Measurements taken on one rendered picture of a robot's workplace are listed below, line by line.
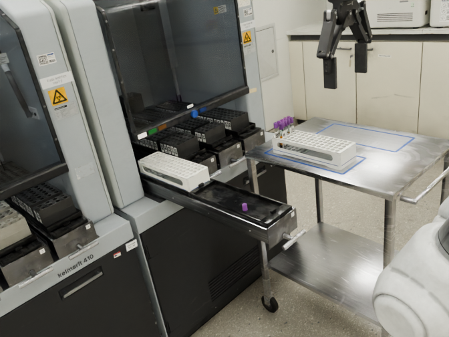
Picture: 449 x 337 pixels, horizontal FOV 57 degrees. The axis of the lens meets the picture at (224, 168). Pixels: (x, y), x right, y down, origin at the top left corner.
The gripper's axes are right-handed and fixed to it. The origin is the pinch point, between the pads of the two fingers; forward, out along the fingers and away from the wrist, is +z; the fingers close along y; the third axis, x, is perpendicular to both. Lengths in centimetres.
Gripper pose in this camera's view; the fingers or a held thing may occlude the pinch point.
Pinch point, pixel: (346, 75)
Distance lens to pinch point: 103.2
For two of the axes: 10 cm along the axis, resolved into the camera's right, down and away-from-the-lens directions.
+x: -7.0, -2.2, 6.8
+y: 7.0, -4.0, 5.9
